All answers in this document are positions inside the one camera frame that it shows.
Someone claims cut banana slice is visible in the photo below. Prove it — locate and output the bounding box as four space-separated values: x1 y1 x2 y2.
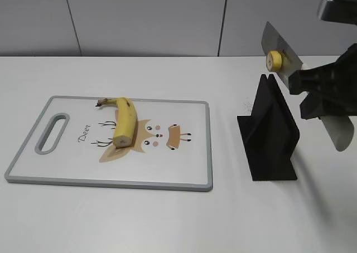
266 50 283 72

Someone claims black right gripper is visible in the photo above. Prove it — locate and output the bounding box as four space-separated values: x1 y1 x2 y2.
288 43 356 120

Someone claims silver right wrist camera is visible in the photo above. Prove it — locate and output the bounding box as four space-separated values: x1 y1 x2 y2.
317 0 356 25

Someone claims white deer cutting board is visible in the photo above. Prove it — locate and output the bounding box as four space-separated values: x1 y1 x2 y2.
4 96 213 192

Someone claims black knife stand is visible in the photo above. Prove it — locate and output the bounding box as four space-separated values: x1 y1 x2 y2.
237 74 300 181

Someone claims yellow banana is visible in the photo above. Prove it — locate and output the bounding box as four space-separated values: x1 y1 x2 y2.
96 97 137 148

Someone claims cleaver knife with cream handle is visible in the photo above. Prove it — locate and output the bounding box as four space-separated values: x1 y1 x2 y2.
261 22 355 152

